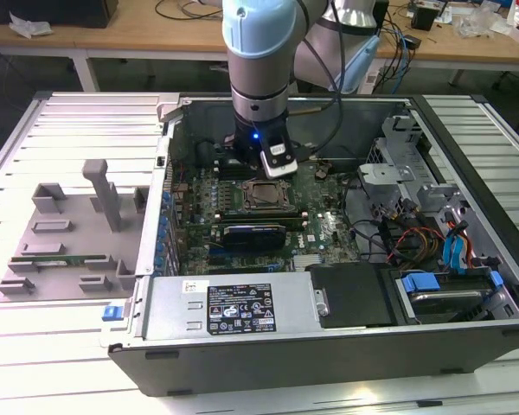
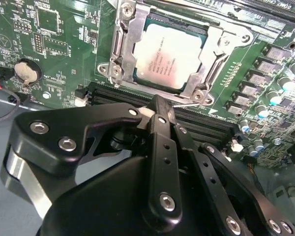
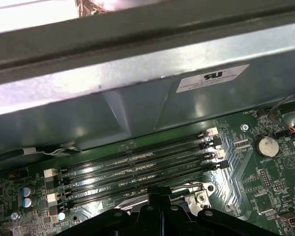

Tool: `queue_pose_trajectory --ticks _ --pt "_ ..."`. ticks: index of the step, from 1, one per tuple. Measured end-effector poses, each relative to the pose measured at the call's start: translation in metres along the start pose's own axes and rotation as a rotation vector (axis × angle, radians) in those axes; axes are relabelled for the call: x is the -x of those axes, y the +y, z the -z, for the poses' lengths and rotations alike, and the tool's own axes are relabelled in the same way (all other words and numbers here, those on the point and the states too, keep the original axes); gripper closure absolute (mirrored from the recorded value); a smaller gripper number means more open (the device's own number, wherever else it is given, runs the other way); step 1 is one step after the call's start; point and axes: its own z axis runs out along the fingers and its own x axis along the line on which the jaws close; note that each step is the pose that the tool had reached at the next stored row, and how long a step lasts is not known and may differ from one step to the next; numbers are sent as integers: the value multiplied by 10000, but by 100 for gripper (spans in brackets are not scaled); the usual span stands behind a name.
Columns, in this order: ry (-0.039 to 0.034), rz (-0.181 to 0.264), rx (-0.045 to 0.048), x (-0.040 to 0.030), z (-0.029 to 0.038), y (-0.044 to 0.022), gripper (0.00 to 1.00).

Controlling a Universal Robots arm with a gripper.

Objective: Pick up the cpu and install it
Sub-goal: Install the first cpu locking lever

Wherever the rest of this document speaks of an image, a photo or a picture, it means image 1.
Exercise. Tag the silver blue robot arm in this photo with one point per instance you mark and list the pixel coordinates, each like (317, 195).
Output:
(259, 52)

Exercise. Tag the CPU socket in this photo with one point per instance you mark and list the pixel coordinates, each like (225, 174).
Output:
(243, 203)

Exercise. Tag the black RAM slot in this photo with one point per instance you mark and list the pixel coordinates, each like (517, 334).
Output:
(259, 222)
(225, 167)
(259, 213)
(225, 162)
(259, 218)
(259, 227)

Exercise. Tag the green motherboard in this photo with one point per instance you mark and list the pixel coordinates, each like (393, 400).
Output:
(320, 203)

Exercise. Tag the black graphics card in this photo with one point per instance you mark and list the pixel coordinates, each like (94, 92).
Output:
(255, 242)

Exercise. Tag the silver chipset heat sink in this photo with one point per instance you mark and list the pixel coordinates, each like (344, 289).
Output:
(309, 263)

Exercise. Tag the silver metal drive cage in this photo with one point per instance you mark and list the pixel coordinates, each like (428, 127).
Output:
(385, 177)

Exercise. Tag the silver power supply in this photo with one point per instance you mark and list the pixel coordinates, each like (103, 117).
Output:
(173, 307)

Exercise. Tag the black tower box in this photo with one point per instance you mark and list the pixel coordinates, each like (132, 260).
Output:
(381, 13)

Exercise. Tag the grey parts rack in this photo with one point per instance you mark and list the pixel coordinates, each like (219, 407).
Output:
(86, 242)

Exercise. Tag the black plastic shroud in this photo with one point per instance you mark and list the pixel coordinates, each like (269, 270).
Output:
(350, 298)

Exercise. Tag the small black device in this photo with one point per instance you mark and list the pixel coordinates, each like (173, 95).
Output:
(413, 41)

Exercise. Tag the green RAM stick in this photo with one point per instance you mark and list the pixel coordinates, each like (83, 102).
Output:
(82, 260)

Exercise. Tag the black container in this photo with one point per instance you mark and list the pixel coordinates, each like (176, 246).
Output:
(426, 17)

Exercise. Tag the blue case latch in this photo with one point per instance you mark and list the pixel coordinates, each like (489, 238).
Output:
(111, 312)

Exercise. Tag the black grey PC case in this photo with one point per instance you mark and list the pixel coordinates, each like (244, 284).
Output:
(285, 367)

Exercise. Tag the large black box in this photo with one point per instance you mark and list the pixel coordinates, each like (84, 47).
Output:
(47, 10)

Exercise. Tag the crumpled white plastic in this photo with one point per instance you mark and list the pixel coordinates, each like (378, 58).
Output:
(28, 26)

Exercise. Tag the hard disk in blue carrier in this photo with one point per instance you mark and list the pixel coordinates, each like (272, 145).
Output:
(445, 302)

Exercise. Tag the clear plastic bags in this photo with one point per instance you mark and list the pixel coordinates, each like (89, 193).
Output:
(480, 21)

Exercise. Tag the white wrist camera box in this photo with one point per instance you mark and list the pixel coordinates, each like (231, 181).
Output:
(281, 166)

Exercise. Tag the wooden desk white frame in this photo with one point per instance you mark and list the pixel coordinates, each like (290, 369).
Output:
(112, 34)
(458, 47)

